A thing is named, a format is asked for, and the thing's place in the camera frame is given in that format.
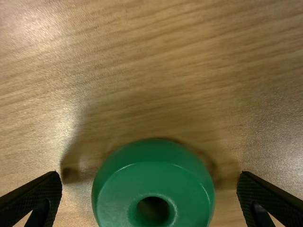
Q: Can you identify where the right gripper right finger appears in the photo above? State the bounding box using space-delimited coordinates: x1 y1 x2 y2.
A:
236 170 303 227

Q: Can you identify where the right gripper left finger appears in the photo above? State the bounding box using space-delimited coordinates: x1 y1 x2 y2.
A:
0 170 63 227

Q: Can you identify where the dark green ring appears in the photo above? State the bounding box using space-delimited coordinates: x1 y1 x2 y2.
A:
91 138 216 227

